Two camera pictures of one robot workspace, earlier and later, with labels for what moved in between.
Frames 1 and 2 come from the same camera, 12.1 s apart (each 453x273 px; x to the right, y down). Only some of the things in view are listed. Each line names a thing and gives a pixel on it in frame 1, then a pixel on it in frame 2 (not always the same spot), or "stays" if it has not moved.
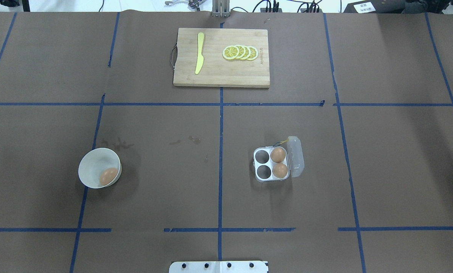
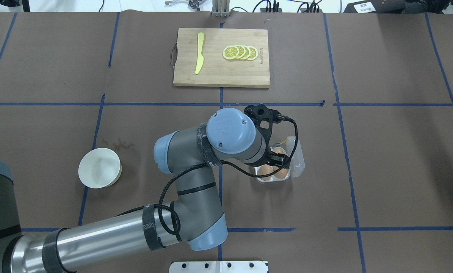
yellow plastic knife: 200,58 stays
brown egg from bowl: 108,175 -> 264,170
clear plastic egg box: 284,160 stays
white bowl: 93,162 stays
